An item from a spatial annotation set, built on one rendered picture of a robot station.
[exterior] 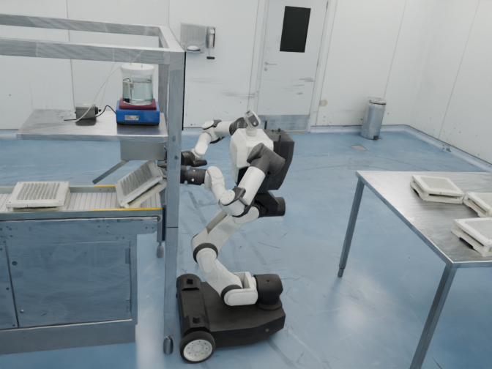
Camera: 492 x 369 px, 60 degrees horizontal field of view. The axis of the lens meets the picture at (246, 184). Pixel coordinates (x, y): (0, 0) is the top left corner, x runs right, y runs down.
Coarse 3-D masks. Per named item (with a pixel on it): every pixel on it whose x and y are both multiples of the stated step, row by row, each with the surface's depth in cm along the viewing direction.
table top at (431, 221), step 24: (384, 192) 270; (408, 192) 274; (480, 192) 285; (408, 216) 242; (432, 216) 245; (456, 216) 248; (432, 240) 220; (456, 240) 222; (456, 264) 203; (480, 264) 206
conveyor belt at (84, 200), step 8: (0, 200) 213; (72, 200) 220; (80, 200) 221; (88, 200) 221; (96, 200) 222; (104, 200) 223; (112, 200) 224; (152, 200) 228; (0, 208) 206; (72, 208) 212; (80, 208) 213; (88, 208) 214; (96, 208) 215; (104, 208) 215; (112, 208) 216; (120, 208) 217; (104, 216) 209; (112, 216) 210; (120, 216) 211; (160, 216) 216
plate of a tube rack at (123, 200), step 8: (152, 160) 227; (136, 168) 229; (152, 168) 220; (128, 176) 226; (160, 176) 210; (120, 184) 224; (144, 184) 211; (152, 184) 210; (120, 192) 217; (136, 192) 209; (120, 200) 211; (128, 200) 209
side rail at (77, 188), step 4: (0, 188) 217; (4, 188) 218; (8, 188) 218; (12, 188) 219; (72, 188) 226; (76, 188) 226; (80, 188) 227; (84, 188) 227; (88, 188) 228; (92, 188) 228; (96, 188) 229; (100, 188) 229; (104, 188) 230; (108, 188) 230; (112, 188) 231; (0, 192) 218; (4, 192) 219; (8, 192) 219
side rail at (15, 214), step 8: (0, 216) 196; (8, 216) 196; (16, 216) 197; (24, 216) 198; (32, 216) 199; (40, 216) 200; (48, 216) 201; (56, 216) 202; (64, 216) 203; (72, 216) 204; (80, 216) 204; (88, 216) 205; (96, 216) 206
